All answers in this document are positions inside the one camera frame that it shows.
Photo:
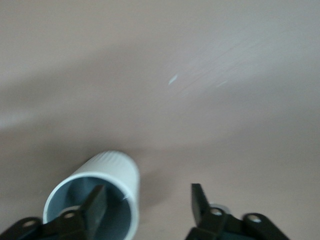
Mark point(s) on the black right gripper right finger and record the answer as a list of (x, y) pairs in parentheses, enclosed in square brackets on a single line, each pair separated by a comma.
[(212, 225)]

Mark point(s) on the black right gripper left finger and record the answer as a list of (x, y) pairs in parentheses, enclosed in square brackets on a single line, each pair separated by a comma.
[(82, 220)]

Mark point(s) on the cream mug with grey inside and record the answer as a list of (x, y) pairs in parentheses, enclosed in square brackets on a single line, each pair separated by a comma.
[(117, 172)]

